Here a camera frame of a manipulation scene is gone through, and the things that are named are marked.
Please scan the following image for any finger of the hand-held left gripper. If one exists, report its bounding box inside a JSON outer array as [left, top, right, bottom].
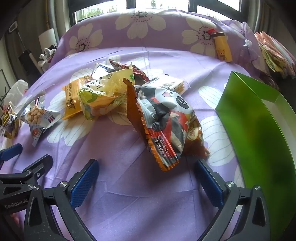
[[0, 143, 23, 163], [0, 154, 54, 189]]

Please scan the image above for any clear water bottle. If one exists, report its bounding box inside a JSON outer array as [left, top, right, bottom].
[[239, 39, 257, 67]]

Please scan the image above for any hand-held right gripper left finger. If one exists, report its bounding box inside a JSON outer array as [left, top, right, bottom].
[[23, 159, 100, 241]]

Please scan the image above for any green cardboard box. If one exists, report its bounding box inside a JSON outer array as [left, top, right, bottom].
[[215, 71, 296, 241]]

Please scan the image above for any white plastic bag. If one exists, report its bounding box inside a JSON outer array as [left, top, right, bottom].
[[3, 79, 29, 109]]

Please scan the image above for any long-handled cleaning tool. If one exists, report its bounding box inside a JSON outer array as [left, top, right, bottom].
[[9, 22, 40, 72]]

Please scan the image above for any orange biscuit packet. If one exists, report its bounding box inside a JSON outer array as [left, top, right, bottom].
[[62, 77, 93, 120]]

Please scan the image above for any clear cracker packet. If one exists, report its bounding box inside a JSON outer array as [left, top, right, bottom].
[[148, 76, 186, 95]]

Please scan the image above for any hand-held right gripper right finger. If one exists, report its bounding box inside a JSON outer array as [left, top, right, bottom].
[[194, 159, 272, 241]]

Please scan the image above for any white cylinder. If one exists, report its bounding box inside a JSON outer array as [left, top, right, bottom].
[[38, 29, 57, 54]]

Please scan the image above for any white black cloth bundle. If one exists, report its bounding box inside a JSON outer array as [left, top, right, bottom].
[[39, 46, 57, 67]]

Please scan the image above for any dark framed window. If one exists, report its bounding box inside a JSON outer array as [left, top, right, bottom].
[[74, 0, 245, 24]]

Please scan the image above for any red snack packet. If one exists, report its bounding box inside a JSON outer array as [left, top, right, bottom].
[[109, 58, 151, 85]]

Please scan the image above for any small white blue packet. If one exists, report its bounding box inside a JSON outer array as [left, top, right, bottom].
[[91, 62, 116, 81]]

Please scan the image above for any grey pipe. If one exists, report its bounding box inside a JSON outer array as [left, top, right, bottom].
[[47, 0, 60, 40]]

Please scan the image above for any gold foil snack packet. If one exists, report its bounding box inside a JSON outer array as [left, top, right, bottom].
[[0, 109, 18, 139]]

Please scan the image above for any pale yellow green snack packet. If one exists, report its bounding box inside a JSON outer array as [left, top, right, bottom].
[[77, 68, 136, 121]]

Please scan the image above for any orange panda snack packet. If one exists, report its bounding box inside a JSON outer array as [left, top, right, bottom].
[[122, 78, 210, 172]]

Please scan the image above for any yellow bear bottle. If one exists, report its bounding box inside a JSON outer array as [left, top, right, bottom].
[[208, 29, 232, 62]]

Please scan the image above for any white blue peanut packet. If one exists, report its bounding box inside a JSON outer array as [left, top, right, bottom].
[[21, 90, 62, 146]]

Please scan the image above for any purple floral bed sheet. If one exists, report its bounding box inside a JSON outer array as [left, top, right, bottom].
[[0, 7, 278, 241]]

